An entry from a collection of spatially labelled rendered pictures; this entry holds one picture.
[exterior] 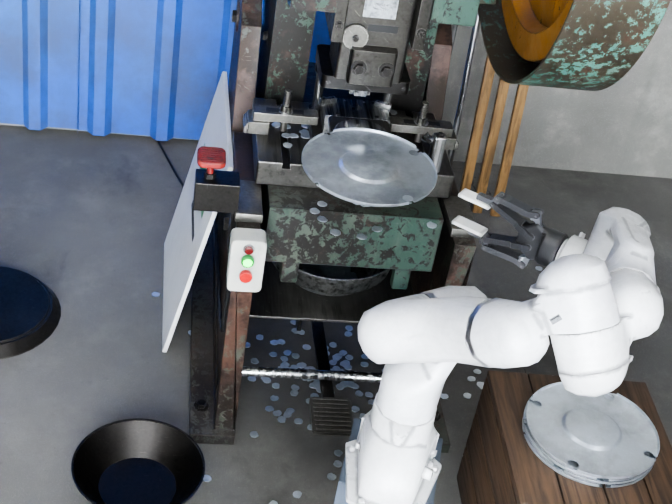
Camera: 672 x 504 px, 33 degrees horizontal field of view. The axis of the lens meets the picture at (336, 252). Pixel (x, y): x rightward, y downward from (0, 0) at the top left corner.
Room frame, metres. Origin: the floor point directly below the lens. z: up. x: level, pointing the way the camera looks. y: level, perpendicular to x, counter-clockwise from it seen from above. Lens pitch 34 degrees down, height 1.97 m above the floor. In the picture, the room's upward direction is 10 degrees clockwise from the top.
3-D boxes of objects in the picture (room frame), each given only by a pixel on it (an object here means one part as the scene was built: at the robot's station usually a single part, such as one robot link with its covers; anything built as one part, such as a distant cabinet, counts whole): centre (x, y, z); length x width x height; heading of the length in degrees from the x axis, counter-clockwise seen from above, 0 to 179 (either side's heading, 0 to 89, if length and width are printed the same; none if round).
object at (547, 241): (1.89, -0.40, 0.78); 0.09 x 0.07 x 0.08; 63
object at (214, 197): (2.04, 0.28, 0.62); 0.10 x 0.06 x 0.20; 101
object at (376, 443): (1.52, -0.17, 0.52); 0.22 x 0.19 x 0.14; 175
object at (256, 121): (2.29, 0.18, 0.76); 0.17 x 0.06 x 0.10; 101
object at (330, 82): (2.33, 0.01, 0.86); 0.20 x 0.16 x 0.05; 101
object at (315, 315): (2.34, 0.02, 0.31); 0.43 x 0.42 x 0.01; 101
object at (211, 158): (2.04, 0.29, 0.72); 0.07 x 0.06 x 0.08; 11
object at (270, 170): (2.33, 0.01, 0.68); 0.45 x 0.30 x 0.06; 101
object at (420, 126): (2.36, -0.15, 0.76); 0.17 x 0.06 x 0.10; 101
